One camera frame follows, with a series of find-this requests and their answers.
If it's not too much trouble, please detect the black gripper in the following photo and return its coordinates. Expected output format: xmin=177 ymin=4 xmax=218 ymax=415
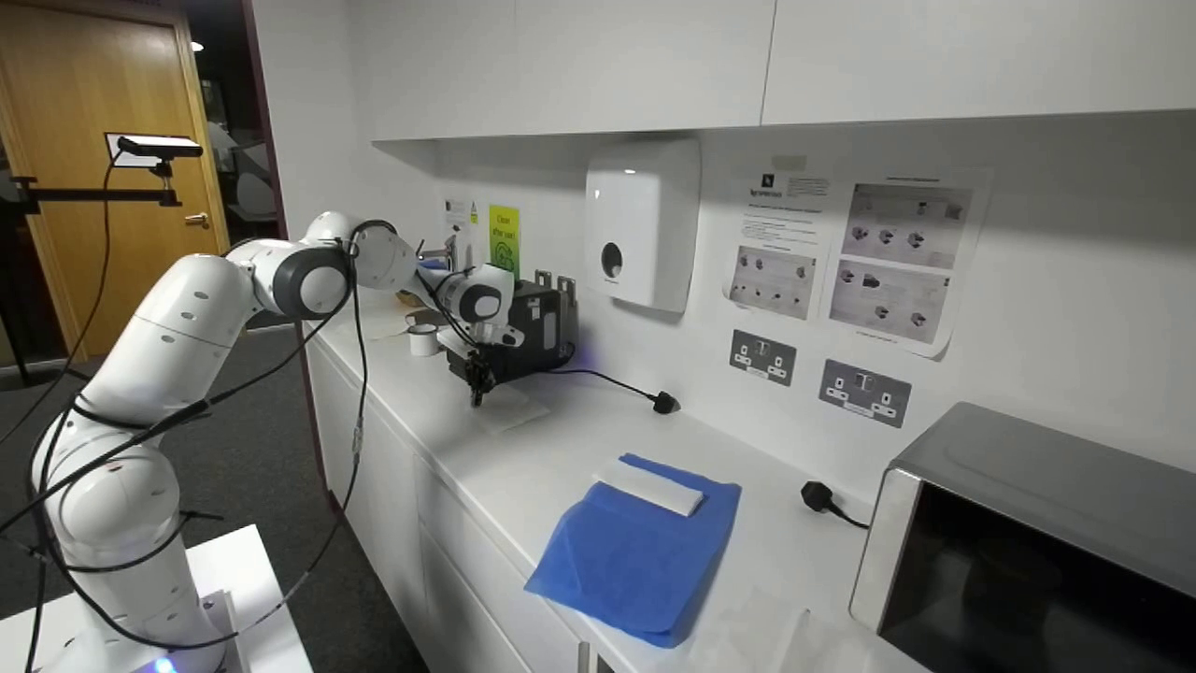
xmin=433 ymin=324 xmax=509 ymax=412

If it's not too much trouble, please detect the white paper napkin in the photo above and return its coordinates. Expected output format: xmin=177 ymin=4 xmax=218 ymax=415
xmin=593 ymin=459 xmax=710 ymax=519

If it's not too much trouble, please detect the white robot base table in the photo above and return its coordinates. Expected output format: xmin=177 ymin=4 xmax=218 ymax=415
xmin=0 ymin=519 xmax=317 ymax=673

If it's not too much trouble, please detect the blue cloth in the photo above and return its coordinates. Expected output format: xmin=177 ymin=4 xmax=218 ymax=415
xmin=525 ymin=448 xmax=749 ymax=651

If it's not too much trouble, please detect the black coffee machine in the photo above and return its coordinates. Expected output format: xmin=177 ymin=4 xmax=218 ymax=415
xmin=479 ymin=278 xmax=580 ymax=393

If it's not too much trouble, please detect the green clean after use sign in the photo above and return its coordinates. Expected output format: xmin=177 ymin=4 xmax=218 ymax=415
xmin=487 ymin=201 xmax=528 ymax=285

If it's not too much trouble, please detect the white base cabinet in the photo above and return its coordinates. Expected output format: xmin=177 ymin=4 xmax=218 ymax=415
xmin=300 ymin=332 xmax=601 ymax=673

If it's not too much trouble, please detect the white paper towel dispenser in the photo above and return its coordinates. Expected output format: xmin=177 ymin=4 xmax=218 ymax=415
xmin=583 ymin=135 xmax=707 ymax=328

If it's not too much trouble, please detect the narrow instruction poster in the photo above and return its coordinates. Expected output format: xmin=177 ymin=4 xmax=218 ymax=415
xmin=724 ymin=154 xmax=835 ymax=324

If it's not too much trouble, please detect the wide instruction poster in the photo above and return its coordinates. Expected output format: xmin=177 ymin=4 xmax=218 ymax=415
xmin=827 ymin=171 xmax=984 ymax=362

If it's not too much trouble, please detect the black tripod stand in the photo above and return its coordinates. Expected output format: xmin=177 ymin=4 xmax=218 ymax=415
xmin=0 ymin=165 xmax=185 ymax=379

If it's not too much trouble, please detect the wooden door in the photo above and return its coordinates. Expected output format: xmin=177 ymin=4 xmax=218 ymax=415
xmin=0 ymin=0 xmax=234 ymax=368

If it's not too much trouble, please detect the silver microwave oven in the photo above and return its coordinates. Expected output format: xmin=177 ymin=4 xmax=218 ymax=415
xmin=850 ymin=399 xmax=1196 ymax=673

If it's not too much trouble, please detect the black plug with cable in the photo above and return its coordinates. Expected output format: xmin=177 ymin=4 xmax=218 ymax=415
xmin=556 ymin=362 xmax=684 ymax=419
xmin=795 ymin=479 xmax=874 ymax=535

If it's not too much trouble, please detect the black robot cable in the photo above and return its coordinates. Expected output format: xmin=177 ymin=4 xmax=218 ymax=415
xmin=0 ymin=217 xmax=420 ymax=653

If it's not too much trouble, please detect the grey double wall socket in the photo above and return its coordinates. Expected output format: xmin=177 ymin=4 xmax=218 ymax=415
xmin=814 ymin=357 xmax=917 ymax=432
xmin=724 ymin=324 xmax=805 ymax=391

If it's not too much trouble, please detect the white wall cabinet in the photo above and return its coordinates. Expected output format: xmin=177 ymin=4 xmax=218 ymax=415
xmin=256 ymin=0 xmax=1196 ymax=146

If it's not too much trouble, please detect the black camera on stand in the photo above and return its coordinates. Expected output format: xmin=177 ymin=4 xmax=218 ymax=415
xmin=106 ymin=129 xmax=206 ymax=175

